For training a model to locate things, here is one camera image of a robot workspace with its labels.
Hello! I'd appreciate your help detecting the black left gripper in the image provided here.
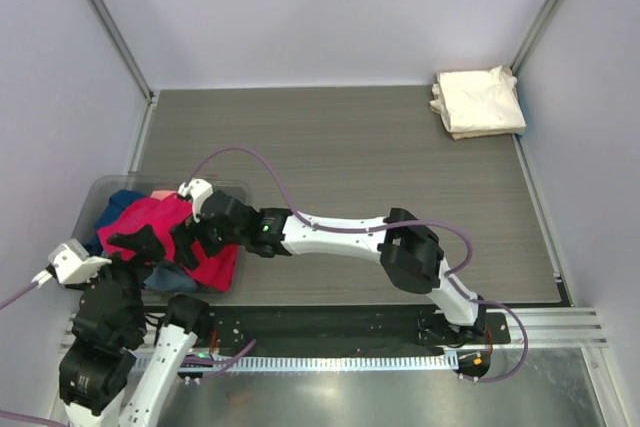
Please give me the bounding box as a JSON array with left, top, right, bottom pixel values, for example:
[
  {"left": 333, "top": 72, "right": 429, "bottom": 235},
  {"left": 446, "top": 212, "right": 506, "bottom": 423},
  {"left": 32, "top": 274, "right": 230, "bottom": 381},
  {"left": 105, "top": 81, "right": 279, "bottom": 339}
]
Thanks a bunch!
[{"left": 70, "top": 222, "right": 165, "bottom": 338}]

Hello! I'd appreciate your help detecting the left aluminium frame post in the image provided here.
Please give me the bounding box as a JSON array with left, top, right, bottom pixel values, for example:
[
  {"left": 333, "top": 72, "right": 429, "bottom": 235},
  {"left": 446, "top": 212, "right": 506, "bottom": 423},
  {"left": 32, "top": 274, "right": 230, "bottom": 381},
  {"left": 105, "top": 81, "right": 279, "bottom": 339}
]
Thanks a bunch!
[{"left": 86, "top": 0, "right": 154, "bottom": 103}]

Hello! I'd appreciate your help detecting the white slotted cable duct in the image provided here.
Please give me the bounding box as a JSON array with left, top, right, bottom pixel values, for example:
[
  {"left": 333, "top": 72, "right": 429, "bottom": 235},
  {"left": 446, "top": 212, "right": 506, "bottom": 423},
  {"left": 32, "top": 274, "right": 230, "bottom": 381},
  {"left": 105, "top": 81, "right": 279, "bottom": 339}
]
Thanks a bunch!
[{"left": 127, "top": 352, "right": 459, "bottom": 373}]

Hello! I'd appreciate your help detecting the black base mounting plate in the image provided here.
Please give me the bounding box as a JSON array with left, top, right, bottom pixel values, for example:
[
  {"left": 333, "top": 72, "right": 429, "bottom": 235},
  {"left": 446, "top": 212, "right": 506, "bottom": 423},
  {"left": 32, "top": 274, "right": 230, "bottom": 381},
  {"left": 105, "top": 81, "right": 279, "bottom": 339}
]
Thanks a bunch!
[{"left": 211, "top": 304, "right": 511, "bottom": 358}]

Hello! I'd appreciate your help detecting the grey blue t-shirt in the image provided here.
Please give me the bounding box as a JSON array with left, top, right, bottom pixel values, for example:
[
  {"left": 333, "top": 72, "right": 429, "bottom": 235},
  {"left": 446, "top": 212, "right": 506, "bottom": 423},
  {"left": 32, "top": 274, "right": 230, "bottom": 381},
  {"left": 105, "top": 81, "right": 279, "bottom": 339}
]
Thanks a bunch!
[{"left": 144, "top": 262, "right": 198, "bottom": 293}]

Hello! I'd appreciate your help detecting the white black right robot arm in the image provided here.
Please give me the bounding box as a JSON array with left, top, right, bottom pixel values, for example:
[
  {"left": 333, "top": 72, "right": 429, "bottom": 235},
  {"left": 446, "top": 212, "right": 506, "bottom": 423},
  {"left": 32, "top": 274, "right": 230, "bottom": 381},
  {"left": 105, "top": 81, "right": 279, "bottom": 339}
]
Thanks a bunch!
[{"left": 170, "top": 185, "right": 487, "bottom": 343}]

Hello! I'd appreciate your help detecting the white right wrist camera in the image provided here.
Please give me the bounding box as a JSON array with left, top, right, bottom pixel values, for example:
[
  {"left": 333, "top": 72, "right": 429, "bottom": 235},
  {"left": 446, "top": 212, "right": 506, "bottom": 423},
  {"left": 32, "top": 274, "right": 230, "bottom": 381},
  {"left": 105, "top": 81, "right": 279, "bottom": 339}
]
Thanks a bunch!
[{"left": 177, "top": 178, "right": 214, "bottom": 222}]

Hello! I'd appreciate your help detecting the aluminium frame post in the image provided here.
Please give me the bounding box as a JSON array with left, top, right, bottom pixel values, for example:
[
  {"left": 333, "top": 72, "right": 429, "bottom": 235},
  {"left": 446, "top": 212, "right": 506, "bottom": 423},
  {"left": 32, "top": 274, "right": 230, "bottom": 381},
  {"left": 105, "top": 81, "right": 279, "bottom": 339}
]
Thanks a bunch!
[
  {"left": 86, "top": 0, "right": 154, "bottom": 103},
  {"left": 510, "top": 0, "right": 564, "bottom": 77}
]

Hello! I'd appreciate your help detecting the clear plastic bin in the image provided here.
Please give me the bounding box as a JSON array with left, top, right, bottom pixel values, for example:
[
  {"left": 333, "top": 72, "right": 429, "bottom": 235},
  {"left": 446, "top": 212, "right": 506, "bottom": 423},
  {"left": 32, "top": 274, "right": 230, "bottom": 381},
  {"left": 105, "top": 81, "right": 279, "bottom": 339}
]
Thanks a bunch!
[{"left": 72, "top": 172, "right": 252, "bottom": 305}]

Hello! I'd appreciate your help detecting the dark blue t-shirt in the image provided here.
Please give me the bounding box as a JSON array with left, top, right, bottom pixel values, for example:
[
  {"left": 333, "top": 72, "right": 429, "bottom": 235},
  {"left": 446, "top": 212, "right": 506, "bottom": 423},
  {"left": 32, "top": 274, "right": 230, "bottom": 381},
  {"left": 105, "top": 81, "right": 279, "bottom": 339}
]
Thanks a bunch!
[{"left": 83, "top": 189, "right": 153, "bottom": 256}]

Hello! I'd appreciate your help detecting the magenta red t-shirt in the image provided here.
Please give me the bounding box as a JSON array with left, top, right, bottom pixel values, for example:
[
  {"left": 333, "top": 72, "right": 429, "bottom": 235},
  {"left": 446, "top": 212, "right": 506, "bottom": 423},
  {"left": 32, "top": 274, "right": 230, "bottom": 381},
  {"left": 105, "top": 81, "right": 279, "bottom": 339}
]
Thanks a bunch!
[{"left": 103, "top": 195, "right": 238, "bottom": 292}]

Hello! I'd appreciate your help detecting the folded beige t-shirt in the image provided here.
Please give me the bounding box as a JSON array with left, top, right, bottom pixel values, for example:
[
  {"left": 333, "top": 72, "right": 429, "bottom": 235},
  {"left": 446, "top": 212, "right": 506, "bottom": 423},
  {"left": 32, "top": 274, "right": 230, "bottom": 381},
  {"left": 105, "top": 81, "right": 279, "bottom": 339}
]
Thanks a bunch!
[{"left": 428, "top": 66, "right": 528, "bottom": 142}]

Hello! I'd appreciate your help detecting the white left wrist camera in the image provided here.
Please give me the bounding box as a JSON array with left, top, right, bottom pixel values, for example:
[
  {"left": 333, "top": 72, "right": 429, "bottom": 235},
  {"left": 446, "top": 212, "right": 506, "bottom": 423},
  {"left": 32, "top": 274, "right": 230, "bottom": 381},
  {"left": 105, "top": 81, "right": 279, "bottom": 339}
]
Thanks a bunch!
[{"left": 31, "top": 239, "right": 112, "bottom": 288}]

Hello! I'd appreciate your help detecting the right aluminium frame post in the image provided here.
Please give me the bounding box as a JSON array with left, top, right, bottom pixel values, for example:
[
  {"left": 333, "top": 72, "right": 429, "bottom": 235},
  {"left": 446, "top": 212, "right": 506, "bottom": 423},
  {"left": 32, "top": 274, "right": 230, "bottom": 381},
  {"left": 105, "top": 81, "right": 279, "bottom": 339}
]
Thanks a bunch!
[{"left": 510, "top": 0, "right": 564, "bottom": 77}]

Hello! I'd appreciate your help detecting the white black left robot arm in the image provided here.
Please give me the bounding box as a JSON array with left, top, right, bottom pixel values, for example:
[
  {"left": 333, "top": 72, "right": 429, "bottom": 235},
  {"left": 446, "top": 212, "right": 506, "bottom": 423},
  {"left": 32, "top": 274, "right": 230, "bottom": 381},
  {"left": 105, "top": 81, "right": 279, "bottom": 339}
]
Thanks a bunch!
[{"left": 49, "top": 226, "right": 213, "bottom": 426}]

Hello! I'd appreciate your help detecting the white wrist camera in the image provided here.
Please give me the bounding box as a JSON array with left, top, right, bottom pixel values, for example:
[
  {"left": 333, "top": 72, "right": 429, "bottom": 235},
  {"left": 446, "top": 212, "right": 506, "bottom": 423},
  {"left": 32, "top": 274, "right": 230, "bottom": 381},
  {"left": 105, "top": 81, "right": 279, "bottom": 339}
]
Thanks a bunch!
[
  {"left": 31, "top": 239, "right": 112, "bottom": 288},
  {"left": 177, "top": 178, "right": 214, "bottom": 222}
]

